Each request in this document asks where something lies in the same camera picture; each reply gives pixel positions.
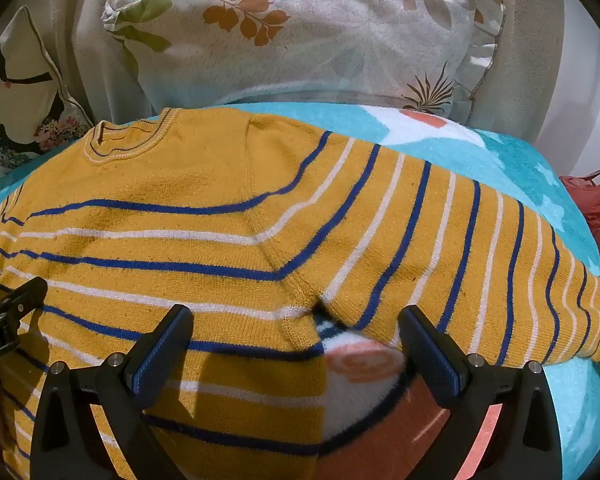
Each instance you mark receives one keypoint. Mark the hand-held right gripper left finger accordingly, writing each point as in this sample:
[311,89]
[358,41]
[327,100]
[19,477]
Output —
[161,347]

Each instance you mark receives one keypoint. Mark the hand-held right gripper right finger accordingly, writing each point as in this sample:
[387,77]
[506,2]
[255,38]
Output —
[432,357]

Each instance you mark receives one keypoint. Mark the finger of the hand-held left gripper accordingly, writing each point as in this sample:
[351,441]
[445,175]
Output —
[27,292]

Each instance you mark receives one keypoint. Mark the yellow striped knit sweater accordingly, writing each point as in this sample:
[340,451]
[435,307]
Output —
[190,200]

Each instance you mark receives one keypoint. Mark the white printed t-shirt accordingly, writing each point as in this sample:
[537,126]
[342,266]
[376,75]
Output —
[20,110]

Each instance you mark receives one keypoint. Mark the teal printed fleece blanket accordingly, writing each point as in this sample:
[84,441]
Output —
[525,170]

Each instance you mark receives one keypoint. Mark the red plastic bag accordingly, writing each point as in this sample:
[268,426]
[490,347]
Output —
[597,205]

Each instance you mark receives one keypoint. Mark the beige sofa cover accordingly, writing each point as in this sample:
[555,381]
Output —
[527,60]

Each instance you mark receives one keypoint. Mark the white floral fringed cloth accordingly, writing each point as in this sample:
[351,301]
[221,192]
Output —
[300,40]

